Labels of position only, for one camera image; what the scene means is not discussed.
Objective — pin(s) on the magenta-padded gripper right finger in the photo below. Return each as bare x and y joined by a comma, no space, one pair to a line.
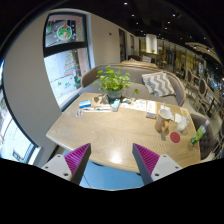
165,165

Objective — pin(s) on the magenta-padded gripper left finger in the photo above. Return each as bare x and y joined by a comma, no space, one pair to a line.
58,165

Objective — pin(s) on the clear bottle with green label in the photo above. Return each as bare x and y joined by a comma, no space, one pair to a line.
200,133

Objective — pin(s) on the flat round red coaster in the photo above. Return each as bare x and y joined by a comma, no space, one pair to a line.
175,137

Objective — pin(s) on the tan ceramic mug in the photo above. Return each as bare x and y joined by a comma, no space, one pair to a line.
162,122

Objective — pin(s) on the white paper napkin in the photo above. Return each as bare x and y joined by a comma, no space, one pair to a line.
177,118

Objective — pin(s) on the dark grey tufted armchair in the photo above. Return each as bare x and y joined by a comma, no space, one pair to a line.
208,141

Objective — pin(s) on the small pinkish box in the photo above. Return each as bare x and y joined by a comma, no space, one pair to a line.
150,115

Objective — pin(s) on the large plain glass window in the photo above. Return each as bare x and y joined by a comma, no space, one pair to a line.
13,136

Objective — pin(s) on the yellow square card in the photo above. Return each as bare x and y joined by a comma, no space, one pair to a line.
184,111

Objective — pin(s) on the blue white tissue pack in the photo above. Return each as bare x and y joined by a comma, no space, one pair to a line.
85,104

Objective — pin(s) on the white printed menu pamphlet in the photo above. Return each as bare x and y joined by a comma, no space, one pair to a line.
133,104

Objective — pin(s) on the small light blue box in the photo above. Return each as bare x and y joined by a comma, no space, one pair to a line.
115,105

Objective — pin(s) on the grey white chevron pillow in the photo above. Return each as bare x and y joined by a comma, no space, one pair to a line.
158,83

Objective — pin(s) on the group of cafe chairs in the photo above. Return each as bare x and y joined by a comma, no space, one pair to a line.
202,87

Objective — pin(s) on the green potted plant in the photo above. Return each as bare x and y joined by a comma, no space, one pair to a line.
113,81

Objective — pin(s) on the window with festive decals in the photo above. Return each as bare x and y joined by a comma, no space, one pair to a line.
66,66

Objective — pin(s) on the white round pillar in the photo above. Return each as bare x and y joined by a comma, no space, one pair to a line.
151,43

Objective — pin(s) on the group of ceiling spotlights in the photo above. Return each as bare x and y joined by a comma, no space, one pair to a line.
125,3

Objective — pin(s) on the grey sofa with wooden frame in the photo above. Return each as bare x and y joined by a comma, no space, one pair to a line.
136,75

